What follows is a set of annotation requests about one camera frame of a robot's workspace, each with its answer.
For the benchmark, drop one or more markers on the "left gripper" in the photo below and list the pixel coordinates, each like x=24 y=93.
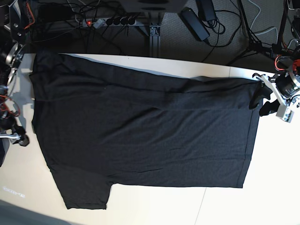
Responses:
x=286 y=88

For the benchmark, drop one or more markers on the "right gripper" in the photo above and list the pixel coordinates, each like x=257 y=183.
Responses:
x=18 y=136

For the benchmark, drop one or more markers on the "dark grey T-shirt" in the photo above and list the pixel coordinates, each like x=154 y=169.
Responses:
x=98 y=125

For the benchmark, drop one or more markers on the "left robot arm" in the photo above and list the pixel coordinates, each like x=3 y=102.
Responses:
x=289 y=61

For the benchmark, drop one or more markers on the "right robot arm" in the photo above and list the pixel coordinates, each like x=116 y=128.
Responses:
x=15 y=19

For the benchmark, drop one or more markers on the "dark object at left edge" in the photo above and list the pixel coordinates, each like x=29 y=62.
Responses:
x=4 y=146

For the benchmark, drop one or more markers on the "black tripod stand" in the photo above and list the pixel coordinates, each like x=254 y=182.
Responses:
x=255 y=45

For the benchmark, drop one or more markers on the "black power adapter brick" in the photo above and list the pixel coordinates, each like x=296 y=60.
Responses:
x=194 y=25

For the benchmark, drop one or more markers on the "grey power strip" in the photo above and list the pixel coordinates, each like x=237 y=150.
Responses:
x=110 y=22

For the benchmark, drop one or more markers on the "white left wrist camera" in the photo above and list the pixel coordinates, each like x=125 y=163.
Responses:
x=285 y=113

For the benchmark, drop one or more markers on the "aluminium frame post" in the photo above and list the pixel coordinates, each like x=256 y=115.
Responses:
x=155 y=20

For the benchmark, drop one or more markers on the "grey base camera mount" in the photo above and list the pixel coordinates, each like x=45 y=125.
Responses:
x=153 y=5

